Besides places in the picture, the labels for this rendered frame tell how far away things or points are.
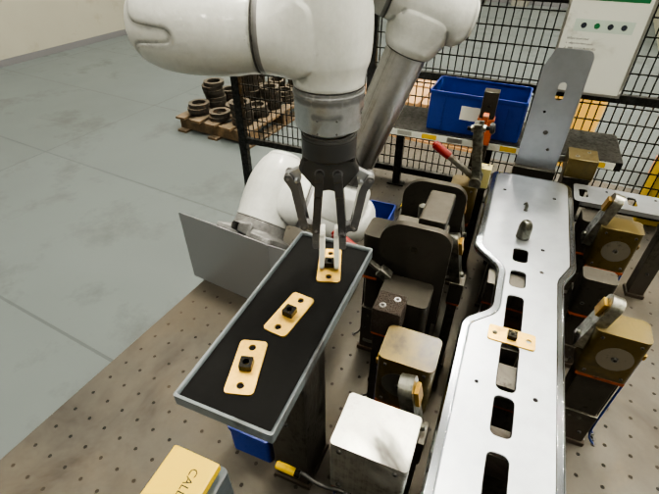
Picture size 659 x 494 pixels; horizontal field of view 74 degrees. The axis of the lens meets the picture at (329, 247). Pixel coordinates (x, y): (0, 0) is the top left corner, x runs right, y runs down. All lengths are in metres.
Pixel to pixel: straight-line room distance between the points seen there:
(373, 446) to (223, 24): 0.52
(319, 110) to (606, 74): 1.28
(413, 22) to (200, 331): 0.94
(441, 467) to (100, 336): 1.94
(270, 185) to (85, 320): 1.51
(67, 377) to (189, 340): 1.10
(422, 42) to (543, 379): 0.72
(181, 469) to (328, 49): 0.48
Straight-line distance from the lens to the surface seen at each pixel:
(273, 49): 0.53
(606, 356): 0.96
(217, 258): 1.32
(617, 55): 1.70
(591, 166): 1.47
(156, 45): 0.58
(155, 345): 1.29
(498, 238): 1.13
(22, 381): 2.40
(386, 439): 0.60
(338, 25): 0.51
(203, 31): 0.55
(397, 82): 1.11
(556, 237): 1.19
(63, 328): 2.53
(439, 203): 0.86
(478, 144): 1.17
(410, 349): 0.72
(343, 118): 0.55
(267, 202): 1.26
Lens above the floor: 1.64
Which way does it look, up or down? 38 degrees down
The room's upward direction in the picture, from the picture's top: straight up
